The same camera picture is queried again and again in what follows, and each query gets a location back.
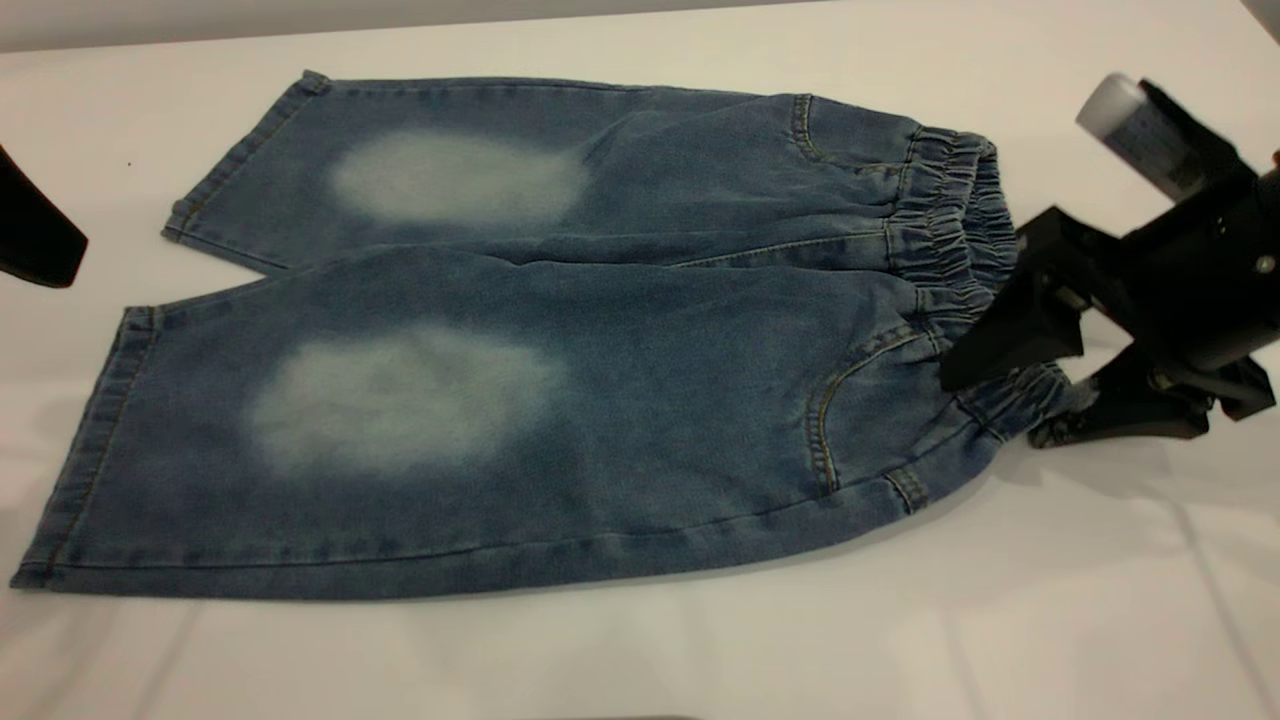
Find white grey cylindrical wrist camera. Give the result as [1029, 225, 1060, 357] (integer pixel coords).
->
[1075, 73, 1206, 201]

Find blue denim kids jeans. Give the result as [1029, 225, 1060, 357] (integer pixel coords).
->
[10, 70, 1096, 601]

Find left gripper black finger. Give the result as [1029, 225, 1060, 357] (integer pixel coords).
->
[0, 145, 89, 290]

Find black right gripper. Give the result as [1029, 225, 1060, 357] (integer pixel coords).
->
[940, 163, 1280, 449]

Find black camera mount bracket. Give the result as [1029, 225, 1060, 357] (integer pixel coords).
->
[1140, 78, 1259, 193]

